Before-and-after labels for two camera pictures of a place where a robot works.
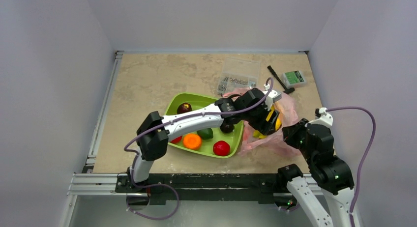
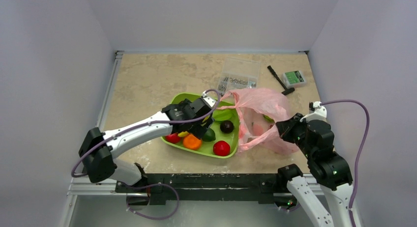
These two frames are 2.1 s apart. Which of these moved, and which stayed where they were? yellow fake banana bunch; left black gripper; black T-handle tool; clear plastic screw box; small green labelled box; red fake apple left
Moved: left black gripper; yellow fake banana bunch
Stayed: clear plastic screw box; black T-handle tool; red fake apple left; small green labelled box
